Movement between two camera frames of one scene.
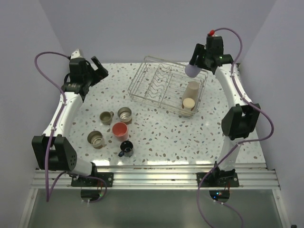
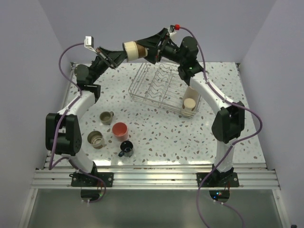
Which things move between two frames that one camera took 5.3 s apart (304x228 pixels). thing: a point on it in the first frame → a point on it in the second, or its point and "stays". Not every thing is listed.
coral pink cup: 120,131 stays
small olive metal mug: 106,117 stays
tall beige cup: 192,90 → 189,101
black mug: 126,147 stays
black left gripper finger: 101,71 → 116,57
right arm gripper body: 207,55 → 168,51
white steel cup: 125,114 → 133,51
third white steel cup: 96,138 stays
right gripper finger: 199,50 → 155,40
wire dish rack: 160,81 stays
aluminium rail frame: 160,175 stays
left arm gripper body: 91,77 → 102,56
